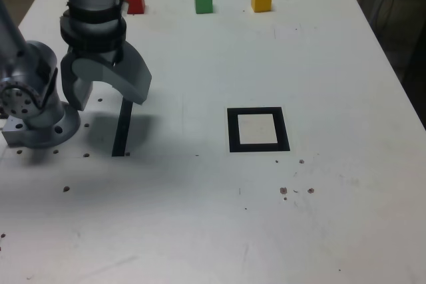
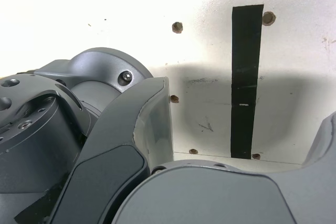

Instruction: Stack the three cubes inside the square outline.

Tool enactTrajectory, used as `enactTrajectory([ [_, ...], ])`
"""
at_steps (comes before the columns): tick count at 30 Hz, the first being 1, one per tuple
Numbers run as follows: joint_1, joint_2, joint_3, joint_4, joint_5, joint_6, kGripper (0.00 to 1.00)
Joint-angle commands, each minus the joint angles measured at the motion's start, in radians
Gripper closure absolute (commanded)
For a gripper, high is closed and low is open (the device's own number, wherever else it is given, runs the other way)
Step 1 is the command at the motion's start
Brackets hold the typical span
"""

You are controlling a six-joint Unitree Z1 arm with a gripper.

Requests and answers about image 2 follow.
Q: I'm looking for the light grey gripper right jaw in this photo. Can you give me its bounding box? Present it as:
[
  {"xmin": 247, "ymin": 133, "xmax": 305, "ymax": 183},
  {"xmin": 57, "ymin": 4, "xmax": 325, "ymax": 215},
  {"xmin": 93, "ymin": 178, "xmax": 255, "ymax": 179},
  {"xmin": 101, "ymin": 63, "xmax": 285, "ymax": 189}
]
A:
[{"xmin": 112, "ymin": 111, "xmax": 336, "ymax": 224}]

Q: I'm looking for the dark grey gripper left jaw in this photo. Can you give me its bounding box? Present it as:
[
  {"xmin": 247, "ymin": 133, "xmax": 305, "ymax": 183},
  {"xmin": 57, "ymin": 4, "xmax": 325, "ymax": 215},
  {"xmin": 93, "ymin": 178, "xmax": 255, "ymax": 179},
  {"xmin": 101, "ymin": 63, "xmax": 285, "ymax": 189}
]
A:
[{"xmin": 48, "ymin": 76, "xmax": 174, "ymax": 224}]

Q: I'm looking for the black tape strip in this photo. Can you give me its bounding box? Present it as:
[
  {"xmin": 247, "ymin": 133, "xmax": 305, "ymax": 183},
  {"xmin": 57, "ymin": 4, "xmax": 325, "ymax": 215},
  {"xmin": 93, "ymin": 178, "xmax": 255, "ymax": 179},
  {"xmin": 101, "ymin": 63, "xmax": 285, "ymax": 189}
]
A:
[{"xmin": 230, "ymin": 4, "xmax": 264, "ymax": 160}]

